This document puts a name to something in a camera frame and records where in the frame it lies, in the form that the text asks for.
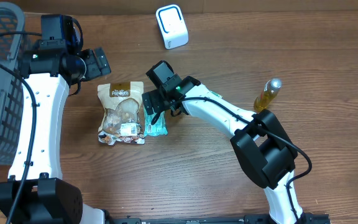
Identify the teal snack packet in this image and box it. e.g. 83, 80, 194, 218
144, 111, 168, 137

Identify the brown mushroom snack bag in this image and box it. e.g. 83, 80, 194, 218
98, 82, 145, 146

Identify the yellow dish soap bottle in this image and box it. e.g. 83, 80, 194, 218
254, 78, 282, 113

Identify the small teal gum pack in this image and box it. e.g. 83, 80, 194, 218
210, 90, 223, 99

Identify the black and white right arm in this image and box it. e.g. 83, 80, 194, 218
142, 75, 305, 223

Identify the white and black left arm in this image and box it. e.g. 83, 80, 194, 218
0, 48, 112, 223

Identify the white barcode scanner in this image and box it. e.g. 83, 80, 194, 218
155, 4, 189, 50

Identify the grey plastic shopping basket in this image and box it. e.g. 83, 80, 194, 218
0, 2, 27, 165

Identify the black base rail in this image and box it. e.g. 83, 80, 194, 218
106, 213, 331, 224

